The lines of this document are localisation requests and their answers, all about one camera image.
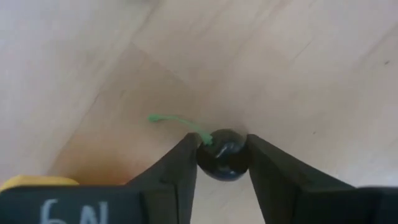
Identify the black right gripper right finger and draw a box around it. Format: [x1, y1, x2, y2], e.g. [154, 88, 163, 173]
[246, 133, 383, 224]

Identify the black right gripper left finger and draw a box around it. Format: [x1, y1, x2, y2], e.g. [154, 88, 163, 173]
[126, 132, 203, 224]

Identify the dark toy cherry green stem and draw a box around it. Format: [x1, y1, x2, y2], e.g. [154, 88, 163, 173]
[147, 114, 249, 182]

